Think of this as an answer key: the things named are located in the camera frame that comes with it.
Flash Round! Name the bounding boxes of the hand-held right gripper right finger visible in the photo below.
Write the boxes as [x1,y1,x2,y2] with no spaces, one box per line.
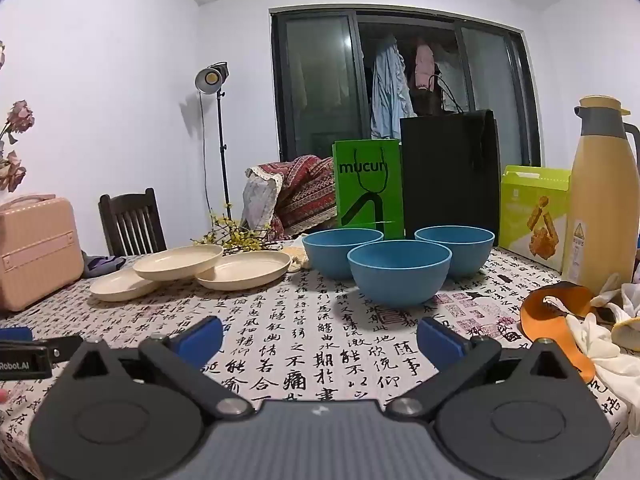
[387,316,571,419]

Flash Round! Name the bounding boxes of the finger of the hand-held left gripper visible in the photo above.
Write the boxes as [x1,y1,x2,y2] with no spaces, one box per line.
[0,326,34,345]
[0,335,84,362]

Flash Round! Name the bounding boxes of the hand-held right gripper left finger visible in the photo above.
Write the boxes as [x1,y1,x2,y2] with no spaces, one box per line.
[74,316,255,421]

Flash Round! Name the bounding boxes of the blue bowl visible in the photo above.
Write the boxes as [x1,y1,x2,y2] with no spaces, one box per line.
[414,225,496,279]
[347,240,453,308]
[302,228,385,281]

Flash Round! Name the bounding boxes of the cream round plate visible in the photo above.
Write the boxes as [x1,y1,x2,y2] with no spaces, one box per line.
[194,251,292,291]
[132,245,225,282]
[90,267,161,303]

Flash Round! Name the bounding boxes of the pink hard-shell suitcase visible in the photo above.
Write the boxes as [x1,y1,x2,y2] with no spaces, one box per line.
[0,194,85,312]

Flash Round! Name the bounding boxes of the grey purple pouch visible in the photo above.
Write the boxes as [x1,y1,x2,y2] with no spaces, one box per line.
[81,254,127,279]

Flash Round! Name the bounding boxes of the calligraphy print tablecloth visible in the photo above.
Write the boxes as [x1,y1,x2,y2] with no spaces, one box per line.
[0,237,640,480]

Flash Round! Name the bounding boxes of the yellow flower branch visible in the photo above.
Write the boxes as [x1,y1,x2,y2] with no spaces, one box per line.
[192,202,301,253]

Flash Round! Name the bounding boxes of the yellow white knit glove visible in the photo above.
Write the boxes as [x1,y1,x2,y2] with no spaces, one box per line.
[285,246,313,273]

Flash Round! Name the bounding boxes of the dark wooden chair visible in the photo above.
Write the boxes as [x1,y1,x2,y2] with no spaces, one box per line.
[98,188,167,257]

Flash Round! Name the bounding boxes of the green paper bag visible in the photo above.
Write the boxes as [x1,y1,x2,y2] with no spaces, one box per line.
[332,138,405,241]

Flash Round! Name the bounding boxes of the yellow-green snack box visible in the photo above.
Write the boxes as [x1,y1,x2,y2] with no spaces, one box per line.
[499,165,572,273]

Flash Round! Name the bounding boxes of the white cloth gloves pile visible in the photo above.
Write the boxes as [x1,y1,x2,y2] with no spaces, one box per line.
[570,272,640,436]

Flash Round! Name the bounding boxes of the black paper bag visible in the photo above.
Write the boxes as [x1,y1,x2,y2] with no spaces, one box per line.
[399,74,502,248]

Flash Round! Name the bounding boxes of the red patterned blanket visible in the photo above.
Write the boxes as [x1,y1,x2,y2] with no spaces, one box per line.
[241,155,341,241]

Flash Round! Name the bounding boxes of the beige thermos jug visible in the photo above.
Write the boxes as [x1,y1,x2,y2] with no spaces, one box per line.
[560,94,640,291]

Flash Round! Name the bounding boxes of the dried pink flowers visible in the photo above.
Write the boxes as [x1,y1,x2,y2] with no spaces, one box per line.
[0,40,36,193]

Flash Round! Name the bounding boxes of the hanging light blue shirt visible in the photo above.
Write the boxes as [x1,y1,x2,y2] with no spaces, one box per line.
[370,35,417,140]

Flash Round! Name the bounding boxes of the hanging white garment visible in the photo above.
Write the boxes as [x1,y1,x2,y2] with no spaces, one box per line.
[434,60,468,111]

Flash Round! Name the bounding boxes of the studio lamp on stand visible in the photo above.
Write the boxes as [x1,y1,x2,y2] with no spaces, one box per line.
[194,61,238,223]

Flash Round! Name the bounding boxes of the hanging pink garment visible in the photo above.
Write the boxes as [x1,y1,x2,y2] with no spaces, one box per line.
[410,42,435,91]

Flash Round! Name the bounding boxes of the dark framed glass door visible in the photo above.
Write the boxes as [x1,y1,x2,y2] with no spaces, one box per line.
[269,7,543,168]

